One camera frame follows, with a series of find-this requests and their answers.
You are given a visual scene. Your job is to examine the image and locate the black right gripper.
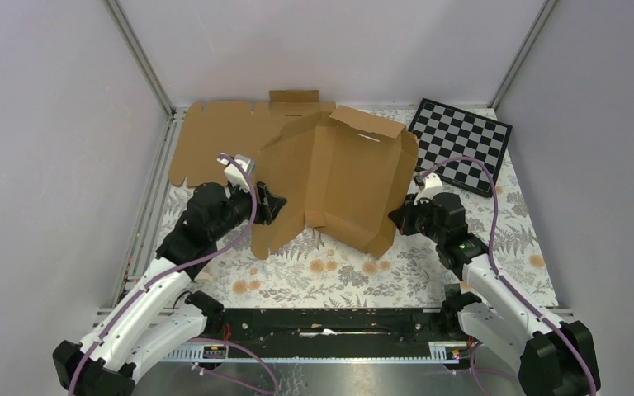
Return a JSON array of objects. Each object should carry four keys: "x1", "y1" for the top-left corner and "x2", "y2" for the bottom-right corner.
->
[{"x1": 388, "y1": 192, "x2": 445, "y2": 244}]

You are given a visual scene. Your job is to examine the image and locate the cardboard box sheet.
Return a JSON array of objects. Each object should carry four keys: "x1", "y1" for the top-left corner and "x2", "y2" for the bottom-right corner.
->
[{"x1": 251, "y1": 106, "x2": 419, "y2": 259}]

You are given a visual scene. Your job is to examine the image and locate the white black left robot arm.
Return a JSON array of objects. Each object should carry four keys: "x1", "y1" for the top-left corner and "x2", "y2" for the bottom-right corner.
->
[{"x1": 53, "y1": 182, "x2": 287, "y2": 395}]

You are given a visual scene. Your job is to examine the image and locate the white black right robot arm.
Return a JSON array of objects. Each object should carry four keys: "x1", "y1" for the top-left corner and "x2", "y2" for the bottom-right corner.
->
[{"x1": 388, "y1": 192, "x2": 601, "y2": 395}]

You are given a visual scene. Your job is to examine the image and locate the lower flat cardboard sheet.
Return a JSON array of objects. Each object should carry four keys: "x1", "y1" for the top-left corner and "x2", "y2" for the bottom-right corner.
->
[{"x1": 168, "y1": 90, "x2": 336, "y2": 187}]

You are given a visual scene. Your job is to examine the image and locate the black base rail bar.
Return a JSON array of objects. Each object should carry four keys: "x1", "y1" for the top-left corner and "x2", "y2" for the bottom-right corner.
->
[{"x1": 203, "y1": 308, "x2": 474, "y2": 361}]

